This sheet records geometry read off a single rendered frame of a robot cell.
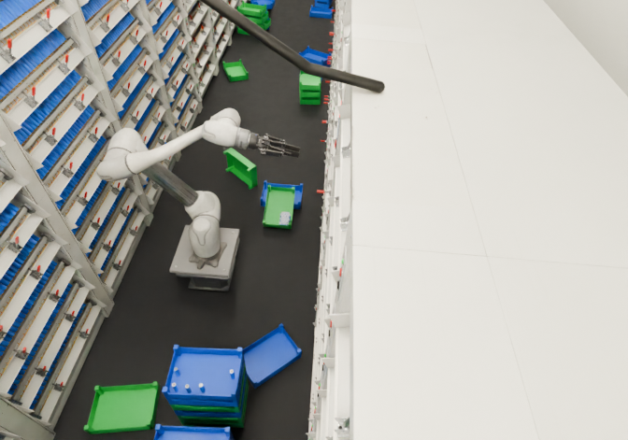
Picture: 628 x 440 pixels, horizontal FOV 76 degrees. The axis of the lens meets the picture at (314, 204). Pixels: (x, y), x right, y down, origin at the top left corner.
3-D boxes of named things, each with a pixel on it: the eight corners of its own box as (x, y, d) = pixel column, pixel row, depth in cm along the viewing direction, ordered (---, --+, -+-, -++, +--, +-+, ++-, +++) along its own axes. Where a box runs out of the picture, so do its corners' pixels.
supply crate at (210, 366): (165, 398, 171) (161, 391, 165) (178, 351, 185) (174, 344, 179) (236, 401, 172) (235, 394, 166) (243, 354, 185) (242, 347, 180)
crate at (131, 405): (89, 434, 195) (83, 430, 189) (100, 390, 209) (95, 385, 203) (153, 429, 198) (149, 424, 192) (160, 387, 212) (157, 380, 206)
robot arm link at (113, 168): (121, 162, 183) (126, 143, 192) (86, 173, 187) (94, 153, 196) (138, 180, 193) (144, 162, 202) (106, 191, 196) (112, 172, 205)
